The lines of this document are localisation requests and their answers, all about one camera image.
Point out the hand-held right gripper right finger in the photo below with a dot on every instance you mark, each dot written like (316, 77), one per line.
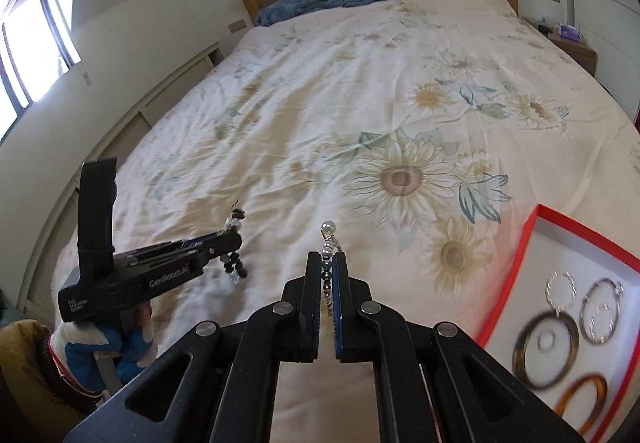
(341, 288)

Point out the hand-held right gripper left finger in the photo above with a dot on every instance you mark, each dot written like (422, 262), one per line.
(316, 288)

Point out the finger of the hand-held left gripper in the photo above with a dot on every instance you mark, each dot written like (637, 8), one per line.
(195, 244)
(225, 245)

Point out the dark brown bangle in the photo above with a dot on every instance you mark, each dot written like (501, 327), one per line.
(520, 353)

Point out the red cardboard box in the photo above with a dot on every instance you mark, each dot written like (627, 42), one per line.
(575, 248)

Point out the plain silver bangle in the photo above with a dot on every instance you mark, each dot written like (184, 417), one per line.
(583, 313)

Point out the person's left forearm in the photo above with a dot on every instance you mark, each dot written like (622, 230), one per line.
(25, 358)

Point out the person's left hand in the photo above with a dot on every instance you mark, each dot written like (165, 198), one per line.
(85, 338)

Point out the floral bed quilt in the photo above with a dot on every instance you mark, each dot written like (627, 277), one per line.
(350, 98)

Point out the window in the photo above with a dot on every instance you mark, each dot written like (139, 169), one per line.
(35, 48)

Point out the amber brown bangle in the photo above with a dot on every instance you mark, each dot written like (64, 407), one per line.
(582, 378)

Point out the wooden nightstand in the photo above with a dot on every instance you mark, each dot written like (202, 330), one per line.
(575, 53)

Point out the purple tissue box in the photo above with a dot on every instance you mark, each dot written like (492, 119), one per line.
(567, 33)

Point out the white wardrobe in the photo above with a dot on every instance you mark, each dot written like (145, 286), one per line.
(600, 23)

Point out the wall socket panel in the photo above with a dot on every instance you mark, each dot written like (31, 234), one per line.
(238, 26)

